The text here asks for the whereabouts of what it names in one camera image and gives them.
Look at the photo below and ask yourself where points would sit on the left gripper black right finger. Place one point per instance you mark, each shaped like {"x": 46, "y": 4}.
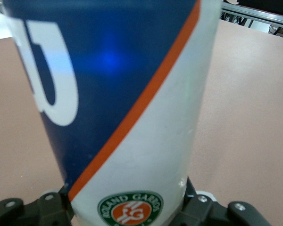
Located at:
{"x": 214, "y": 214}

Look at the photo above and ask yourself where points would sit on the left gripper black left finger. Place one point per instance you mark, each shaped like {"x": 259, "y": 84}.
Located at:
{"x": 26, "y": 214}

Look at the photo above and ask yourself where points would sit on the silver aluminium frame rail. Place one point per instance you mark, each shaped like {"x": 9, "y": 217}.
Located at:
{"x": 273, "y": 17}

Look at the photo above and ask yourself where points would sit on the brown table mat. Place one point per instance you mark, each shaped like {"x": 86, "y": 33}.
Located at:
{"x": 250, "y": 117}

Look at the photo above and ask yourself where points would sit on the blue white tennis ball can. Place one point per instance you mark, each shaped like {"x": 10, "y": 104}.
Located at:
{"x": 120, "y": 94}

